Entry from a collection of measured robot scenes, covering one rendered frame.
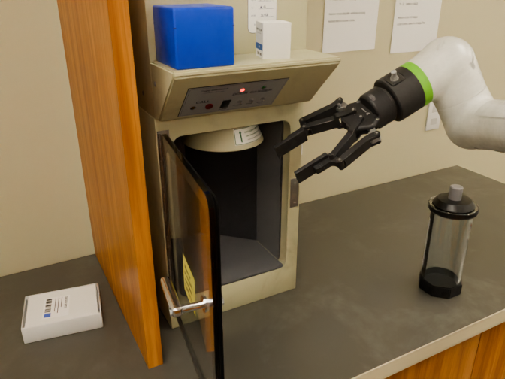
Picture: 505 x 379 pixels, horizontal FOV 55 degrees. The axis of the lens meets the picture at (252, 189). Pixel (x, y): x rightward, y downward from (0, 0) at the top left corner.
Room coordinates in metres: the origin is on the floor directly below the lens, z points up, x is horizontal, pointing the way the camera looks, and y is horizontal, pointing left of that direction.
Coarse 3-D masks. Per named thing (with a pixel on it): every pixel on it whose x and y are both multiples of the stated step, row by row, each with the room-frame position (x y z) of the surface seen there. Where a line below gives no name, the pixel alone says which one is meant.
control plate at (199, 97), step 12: (228, 84) 0.81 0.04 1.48; (240, 84) 0.82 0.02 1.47; (252, 84) 0.84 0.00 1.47; (264, 84) 0.85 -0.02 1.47; (276, 84) 0.87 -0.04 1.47; (192, 96) 0.80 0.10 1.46; (204, 96) 0.81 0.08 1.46; (216, 96) 0.82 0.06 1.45; (228, 96) 0.84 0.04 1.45; (240, 96) 0.85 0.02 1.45; (252, 96) 0.87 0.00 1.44; (264, 96) 0.88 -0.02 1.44; (276, 96) 0.90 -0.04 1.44; (180, 108) 0.81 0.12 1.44; (204, 108) 0.84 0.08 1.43; (216, 108) 0.86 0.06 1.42; (228, 108) 0.87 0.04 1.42
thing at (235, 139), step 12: (204, 132) 0.95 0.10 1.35; (216, 132) 0.94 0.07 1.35; (228, 132) 0.94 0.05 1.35; (240, 132) 0.95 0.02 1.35; (252, 132) 0.97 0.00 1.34; (192, 144) 0.95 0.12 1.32; (204, 144) 0.94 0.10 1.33; (216, 144) 0.93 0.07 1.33; (228, 144) 0.93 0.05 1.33; (240, 144) 0.94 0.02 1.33; (252, 144) 0.96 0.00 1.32
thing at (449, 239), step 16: (448, 224) 0.96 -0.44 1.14; (464, 224) 0.96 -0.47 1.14; (432, 240) 0.98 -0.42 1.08; (448, 240) 0.96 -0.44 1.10; (464, 240) 0.96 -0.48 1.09; (432, 256) 0.97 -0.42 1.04; (448, 256) 0.95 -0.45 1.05; (464, 256) 0.97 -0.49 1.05; (432, 272) 0.97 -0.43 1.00; (448, 272) 0.95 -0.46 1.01
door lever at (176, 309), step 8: (160, 280) 0.64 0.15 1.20; (168, 280) 0.63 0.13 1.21; (168, 288) 0.61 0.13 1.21; (168, 296) 0.59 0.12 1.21; (176, 296) 0.59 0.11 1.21; (168, 304) 0.58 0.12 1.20; (176, 304) 0.58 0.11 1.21; (184, 304) 0.58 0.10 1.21; (192, 304) 0.58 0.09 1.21; (200, 304) 0.58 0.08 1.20; (176, 312) 0.56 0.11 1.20; (184, 312) 0.57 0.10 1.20
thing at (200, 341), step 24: (168, 144) 0.76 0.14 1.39; (168, 168) 0.78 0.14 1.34; (168, 192) 0.79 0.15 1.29; (192, 192) 0.62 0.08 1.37; (168, 216) 0.81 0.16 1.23; (192, 216) 0.63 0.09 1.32; (192, 240) 0.64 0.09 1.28; (192, 264) 0.65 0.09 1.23; (216, 264) 0.55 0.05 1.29; (216, 288) 0.55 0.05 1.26; (192, 312) 0.67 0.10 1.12; (216, 312) 0.55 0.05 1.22; (192, 336) 0.68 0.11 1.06; (216, 336) 0.55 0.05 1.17; (192, 360) 0.69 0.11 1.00; (216, 360) 0.55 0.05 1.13
